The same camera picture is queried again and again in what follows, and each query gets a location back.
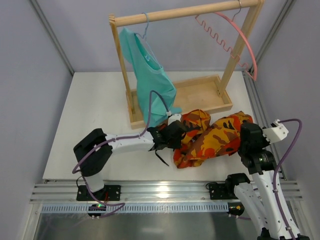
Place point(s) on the left controller board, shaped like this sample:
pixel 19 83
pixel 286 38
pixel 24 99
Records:
pixel 96 210

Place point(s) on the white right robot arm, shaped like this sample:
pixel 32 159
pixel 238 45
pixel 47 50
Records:
pixel 264 200

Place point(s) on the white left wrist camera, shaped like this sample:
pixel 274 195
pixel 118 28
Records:
pixel 173 117

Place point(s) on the slotted cable duct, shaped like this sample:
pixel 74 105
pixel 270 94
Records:
pixel 146 207

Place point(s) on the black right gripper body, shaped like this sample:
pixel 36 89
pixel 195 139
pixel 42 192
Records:
pixel 244 135

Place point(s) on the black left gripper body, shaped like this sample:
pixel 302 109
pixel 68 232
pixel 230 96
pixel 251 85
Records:
pixel 179 132

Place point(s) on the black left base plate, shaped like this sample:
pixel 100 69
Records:
pixel 108 193

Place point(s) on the blue wire hanger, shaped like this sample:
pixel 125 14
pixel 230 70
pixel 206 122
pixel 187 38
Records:
pixel 145 38

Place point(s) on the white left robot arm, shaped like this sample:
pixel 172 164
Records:
pixel 93 151

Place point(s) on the wooden clothes rack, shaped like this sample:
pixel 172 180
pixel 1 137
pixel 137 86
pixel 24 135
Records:
pixel 206 92

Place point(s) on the aluminium front rail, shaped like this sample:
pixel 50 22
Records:
pixel 65 191

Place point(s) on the orange camouflage trousers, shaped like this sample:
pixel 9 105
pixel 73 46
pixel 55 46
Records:
pixel 204 140

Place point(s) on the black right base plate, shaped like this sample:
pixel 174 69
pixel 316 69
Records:
pixel 219 191

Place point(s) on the aluminium right side rail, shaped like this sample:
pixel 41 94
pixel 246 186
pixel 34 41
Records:
pixel 260 116

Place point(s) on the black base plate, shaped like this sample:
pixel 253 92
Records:
pixel 108 193
pixel 219 191

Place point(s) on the pink plastic hanger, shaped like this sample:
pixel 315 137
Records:
pixel 235 52

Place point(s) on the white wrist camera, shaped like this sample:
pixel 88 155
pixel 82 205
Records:
pixel 276 133
pixel 173 117

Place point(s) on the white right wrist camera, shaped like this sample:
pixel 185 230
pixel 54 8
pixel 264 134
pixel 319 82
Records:
pixel 276 133

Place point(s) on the aluminium rail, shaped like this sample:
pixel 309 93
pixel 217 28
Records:
pixel 260 116
pixel 65 191

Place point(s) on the controller board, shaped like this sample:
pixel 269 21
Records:
pixel 96 210
pixel 236 210

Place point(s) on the right controller board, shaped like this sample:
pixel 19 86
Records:
pixel 236 210

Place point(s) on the teal t-shirt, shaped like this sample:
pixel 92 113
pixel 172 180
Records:
pixel 155 91

